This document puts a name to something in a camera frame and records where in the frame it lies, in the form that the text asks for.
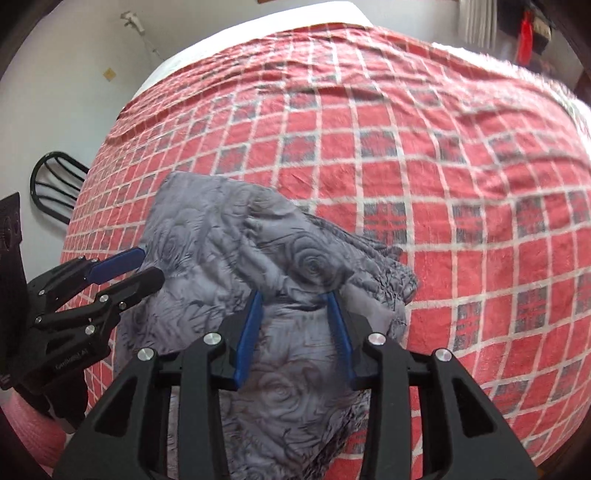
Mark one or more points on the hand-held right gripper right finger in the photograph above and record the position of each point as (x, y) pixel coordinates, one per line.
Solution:
(344, 346)

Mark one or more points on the pink knitted cloth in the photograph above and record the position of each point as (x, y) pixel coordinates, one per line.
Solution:
(27, 434)

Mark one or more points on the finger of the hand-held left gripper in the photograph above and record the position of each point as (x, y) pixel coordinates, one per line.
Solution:
(138, 286)
(115, 265)

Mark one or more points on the red plaid blanket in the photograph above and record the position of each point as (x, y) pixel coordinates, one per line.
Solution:
(415, 161)

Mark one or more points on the yellow wall sticker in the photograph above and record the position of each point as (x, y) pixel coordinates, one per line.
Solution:
(109, 74)

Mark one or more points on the red hanging bag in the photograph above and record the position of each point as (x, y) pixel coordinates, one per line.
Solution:
(526, 37)

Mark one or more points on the white wall hook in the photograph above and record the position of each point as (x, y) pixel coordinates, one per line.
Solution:
(131, 19)

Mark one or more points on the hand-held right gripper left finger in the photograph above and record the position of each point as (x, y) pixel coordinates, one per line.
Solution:
(244, 346)

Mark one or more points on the grey quilted rose-print jacket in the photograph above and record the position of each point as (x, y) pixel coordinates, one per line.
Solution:
(221, 240)

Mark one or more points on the black metal chair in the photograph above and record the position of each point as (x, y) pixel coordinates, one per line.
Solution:
(51, 184)

